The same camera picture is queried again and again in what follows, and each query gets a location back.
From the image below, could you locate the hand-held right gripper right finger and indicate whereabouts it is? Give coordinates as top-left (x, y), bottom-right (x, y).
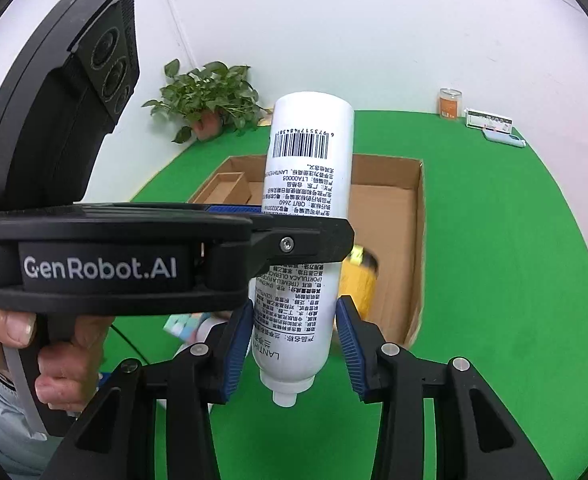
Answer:
top-left (335, 296), bottom-right (550, 480)

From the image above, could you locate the small potted green plant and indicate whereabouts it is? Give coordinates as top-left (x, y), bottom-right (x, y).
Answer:
top-left (141, 59), bottom-right (270, 142)

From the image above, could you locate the green table cover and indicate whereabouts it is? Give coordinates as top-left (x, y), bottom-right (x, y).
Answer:
top-left (81, 110), bottom-right (588, 480)

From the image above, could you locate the person's left hand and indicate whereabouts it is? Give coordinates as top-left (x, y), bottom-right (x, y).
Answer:
top-left (0, 305), bottom-right (111, 416)

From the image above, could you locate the orange candle jar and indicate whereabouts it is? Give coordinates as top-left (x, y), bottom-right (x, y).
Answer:
top-left (439, 88), bottom-right (462, 119)

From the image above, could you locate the white and blue remote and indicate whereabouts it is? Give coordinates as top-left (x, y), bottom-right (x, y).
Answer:
top-left (481, 127), bottom-right (526, 149)

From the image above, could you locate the white spray bottle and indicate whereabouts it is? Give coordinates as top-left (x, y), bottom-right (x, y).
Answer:
top-left (248, 92), bottom-right (356, 407)

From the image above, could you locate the clear jar with yellow label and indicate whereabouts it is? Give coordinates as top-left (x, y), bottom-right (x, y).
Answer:
top-left (338, 245), bottom-right (380, 317)

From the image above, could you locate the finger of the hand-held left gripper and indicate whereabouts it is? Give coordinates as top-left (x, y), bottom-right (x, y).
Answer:
top-left (199, 215), bottom-right (356, 292)
top-left (206, 204), bottom-right (275, 217)

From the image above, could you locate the white wall cable duct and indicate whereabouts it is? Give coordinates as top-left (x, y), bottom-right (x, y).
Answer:
top-left (163, 0), bottom-right (198, 78)

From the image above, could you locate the small cardboard box with insert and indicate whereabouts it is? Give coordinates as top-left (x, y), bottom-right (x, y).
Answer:
top-left (194, 172), bottom-right (253, 206)

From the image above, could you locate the illustrated board game box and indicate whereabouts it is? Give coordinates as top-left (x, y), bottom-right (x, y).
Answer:
top-left (165, 312), bottom-right (212, 343)

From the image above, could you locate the large shallow cardboard box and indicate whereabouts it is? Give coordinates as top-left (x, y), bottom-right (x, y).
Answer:
top-left (189, 155), bottom-right (425, 348)

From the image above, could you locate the black cable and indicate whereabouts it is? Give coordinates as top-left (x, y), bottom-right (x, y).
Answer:
top-left (109, 324), bottom-right (153, 367)

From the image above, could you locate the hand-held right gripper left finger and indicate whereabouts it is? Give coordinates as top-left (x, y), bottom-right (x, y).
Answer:
top-left (66, 300), bottom-right (255, 480)

